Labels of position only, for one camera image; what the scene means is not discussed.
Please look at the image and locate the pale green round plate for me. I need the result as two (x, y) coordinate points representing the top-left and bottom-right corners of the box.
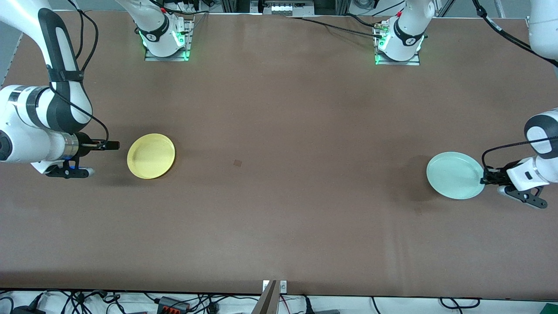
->
(426, 151), (486, 200)

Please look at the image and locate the black orange power adapter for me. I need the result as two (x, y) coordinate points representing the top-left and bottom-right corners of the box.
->
(157, 296), (191, 313)

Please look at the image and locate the silver terminal box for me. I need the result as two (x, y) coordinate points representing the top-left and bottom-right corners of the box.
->
(251, 0), (315, 17)

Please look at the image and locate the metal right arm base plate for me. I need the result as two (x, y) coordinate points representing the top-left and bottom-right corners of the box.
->
(144, 17), (194, 62)

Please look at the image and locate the thick black table cable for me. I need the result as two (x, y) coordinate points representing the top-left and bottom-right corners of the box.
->
(344, 13), (377, 28)

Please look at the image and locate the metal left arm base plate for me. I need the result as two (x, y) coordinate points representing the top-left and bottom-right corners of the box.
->
(374, 25), (422, 66)

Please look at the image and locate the thin black table cable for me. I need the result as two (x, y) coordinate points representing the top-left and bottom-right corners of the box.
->
(288, 16), (384, 40)

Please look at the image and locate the black looped cable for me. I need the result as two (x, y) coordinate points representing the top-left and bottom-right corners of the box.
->
(439, 297), (481, 310)

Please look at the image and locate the grey slanted post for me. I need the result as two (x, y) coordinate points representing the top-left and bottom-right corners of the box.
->
(252, 280), (280, 314)

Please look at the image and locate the yellow round plate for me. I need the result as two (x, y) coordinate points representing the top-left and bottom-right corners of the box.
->
(126, 133), (176, 180)

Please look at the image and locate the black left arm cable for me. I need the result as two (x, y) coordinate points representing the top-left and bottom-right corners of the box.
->
(472, 0), (558, 173)

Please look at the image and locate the large table cover sheet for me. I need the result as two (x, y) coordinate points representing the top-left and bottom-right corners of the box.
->
(0, 10), (558, 301)

